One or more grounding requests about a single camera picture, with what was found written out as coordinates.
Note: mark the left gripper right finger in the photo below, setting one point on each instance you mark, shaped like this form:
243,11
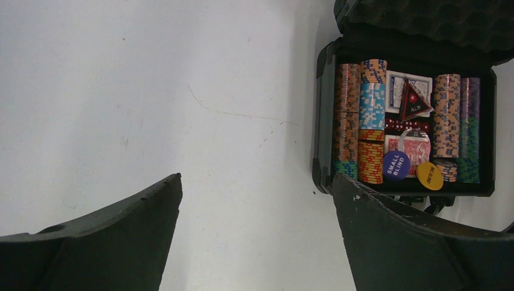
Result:
392,246

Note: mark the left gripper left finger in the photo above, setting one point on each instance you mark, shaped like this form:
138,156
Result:
123,246

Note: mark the yellow round button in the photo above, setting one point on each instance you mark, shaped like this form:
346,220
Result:
429,176

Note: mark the blue small blind button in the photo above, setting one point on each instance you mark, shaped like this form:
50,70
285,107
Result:
396,165

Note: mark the poker chip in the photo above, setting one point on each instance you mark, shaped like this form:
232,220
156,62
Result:
448,169

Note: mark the red playing card deck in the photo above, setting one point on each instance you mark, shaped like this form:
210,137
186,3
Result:
391,143

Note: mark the clear round dealer button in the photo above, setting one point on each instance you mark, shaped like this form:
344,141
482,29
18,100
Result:
414,142

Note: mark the black triangular all-in marker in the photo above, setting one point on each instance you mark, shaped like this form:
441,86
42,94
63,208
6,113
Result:
412,103

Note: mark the black poker set case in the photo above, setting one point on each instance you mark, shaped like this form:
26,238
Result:
424,38

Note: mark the blue playing card deck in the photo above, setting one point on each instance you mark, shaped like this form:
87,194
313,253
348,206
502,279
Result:
394,83

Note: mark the red die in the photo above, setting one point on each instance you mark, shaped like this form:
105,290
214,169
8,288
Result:
424,126
399,126
389,125

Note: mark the purple chip stack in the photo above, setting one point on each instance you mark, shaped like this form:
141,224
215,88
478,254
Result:
470,98

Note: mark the pink brown chip stack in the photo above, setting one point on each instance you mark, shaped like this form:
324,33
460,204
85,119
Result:
446,116

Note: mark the brown teal chip stack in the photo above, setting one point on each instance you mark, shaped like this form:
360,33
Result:
345,132

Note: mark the orange blue chip stack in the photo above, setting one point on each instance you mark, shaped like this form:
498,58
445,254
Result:
371,122

